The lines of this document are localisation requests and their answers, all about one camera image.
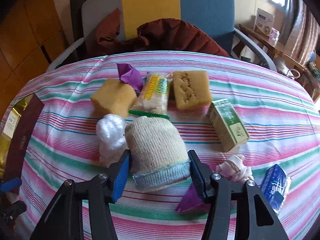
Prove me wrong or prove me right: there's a white plastic bag ball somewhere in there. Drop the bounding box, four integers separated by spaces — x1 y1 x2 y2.
96 114 127 167

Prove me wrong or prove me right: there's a purple origami paper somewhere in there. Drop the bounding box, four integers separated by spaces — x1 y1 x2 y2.
117 63 144 92

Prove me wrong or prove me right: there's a yellow sponge block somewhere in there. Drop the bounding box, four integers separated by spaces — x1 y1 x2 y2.
90 78 137 118

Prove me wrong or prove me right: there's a wooden side table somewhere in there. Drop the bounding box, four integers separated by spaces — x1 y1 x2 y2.
239 24 319 90

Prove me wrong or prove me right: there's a wooden wardrobe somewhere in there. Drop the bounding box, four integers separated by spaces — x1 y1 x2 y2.
1 0 68 115

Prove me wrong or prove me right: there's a gold square tin tray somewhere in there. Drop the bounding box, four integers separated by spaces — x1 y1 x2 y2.
0 94 33 179

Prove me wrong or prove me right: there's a pink patterned curtain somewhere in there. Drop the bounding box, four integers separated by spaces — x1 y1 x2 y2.
279 0 319 66

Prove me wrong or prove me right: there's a green white small box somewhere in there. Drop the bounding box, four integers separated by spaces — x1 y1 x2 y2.
207 99 250 152

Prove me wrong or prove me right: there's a cream knitted sock roll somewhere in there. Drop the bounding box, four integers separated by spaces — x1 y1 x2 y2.
125 116 190 192

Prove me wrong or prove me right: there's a white product box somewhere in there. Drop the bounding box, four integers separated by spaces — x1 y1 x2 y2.
254 8 274 37

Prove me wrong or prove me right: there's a dark red jacket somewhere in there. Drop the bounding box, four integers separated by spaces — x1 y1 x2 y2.
87 8 229 57

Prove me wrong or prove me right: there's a striped pink green tablecloth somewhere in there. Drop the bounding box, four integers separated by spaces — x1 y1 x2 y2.
1 52 319 239

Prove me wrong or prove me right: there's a purple snack packet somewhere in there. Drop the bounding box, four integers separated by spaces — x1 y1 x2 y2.
175 183 210 213

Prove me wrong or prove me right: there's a grey yellow blue armchair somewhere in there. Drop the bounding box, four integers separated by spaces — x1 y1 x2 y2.
49 0 277 71

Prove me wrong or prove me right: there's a pink white sock bundle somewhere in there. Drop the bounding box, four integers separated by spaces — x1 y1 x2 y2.
215 154 254 183

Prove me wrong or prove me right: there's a rice cracker snack packet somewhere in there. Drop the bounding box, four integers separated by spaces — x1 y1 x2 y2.
129 72 172 120

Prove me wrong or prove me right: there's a blue Tempo tissue pack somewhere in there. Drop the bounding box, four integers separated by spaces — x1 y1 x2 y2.
260 164 292 215

